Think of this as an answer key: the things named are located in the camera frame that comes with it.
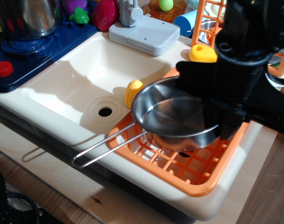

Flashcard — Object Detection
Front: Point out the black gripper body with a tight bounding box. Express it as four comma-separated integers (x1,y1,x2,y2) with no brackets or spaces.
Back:
176,61,284,133

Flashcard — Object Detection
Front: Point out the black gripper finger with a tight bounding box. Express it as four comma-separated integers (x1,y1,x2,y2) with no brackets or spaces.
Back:
203,98,224,129
219,109,246,140

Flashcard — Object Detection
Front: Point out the stainless steel pan wire handle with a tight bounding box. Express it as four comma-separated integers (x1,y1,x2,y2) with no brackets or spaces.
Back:
71,76,222,169

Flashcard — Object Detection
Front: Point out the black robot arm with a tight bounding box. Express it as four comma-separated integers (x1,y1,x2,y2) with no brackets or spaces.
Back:
176,0,284,140

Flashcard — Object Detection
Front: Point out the orange plastic drying rack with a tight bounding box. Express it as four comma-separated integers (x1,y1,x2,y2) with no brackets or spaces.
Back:
106,67,250,197

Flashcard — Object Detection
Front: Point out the small steel pot behind rack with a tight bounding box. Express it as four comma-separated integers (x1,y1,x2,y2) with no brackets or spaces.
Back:
198,19,216,45

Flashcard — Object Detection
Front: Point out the orange upright grid rack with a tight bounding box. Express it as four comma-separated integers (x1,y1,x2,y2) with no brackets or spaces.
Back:
191,0,284,78

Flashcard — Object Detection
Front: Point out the cream plastic toy sink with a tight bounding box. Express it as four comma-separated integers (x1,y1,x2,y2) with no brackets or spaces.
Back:
0,32,276,224

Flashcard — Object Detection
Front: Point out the yellow toy corn cob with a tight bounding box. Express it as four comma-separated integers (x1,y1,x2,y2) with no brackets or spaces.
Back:
123,80,145,109

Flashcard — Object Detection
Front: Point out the light blue toy cup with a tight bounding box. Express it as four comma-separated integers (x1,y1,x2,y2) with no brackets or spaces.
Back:
173,10,197,38

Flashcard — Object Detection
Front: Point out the grey toy faucet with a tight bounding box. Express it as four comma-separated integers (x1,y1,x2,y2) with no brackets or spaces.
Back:
109,0,180,56

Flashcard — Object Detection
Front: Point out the light green toy egg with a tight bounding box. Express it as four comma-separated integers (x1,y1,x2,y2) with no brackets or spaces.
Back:
159,0,174,12

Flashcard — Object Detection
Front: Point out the orange transparent bowl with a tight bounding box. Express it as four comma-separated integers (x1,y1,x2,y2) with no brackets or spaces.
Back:
148,0,187,23

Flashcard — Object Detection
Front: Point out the magenta toy fruit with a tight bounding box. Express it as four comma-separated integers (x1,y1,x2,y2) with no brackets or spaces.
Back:
91,0,120,32

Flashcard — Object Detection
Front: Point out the purple toy eggplant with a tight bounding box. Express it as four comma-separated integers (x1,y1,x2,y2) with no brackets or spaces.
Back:
62,0,90,24

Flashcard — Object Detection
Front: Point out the blue toy stove top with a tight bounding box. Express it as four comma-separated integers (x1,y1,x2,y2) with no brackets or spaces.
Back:
0,21,98,93

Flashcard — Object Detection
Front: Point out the large stainless steel pot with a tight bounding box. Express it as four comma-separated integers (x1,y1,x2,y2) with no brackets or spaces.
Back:
0,0,62,40

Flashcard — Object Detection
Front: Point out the red stove knob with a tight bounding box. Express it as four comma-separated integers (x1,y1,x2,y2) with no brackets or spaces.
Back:
0,61,14,78

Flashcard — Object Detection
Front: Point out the yellow handled toy knife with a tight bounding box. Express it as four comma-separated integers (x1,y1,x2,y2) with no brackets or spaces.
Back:
188,44,284,88

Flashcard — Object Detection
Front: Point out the black braided cable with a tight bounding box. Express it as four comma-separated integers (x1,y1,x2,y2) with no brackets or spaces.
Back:
0,190,43,224

